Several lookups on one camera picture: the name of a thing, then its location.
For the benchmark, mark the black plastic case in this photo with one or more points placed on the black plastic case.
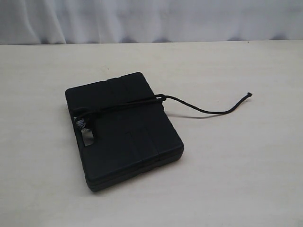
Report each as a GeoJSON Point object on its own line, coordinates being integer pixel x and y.
{"type": "Point", "coordinates": [127, 142]}

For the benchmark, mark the white backdrop curtain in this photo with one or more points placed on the white backdrop curtain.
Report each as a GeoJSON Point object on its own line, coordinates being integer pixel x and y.
{"type": "Point", "coordinates": [148, 21]}

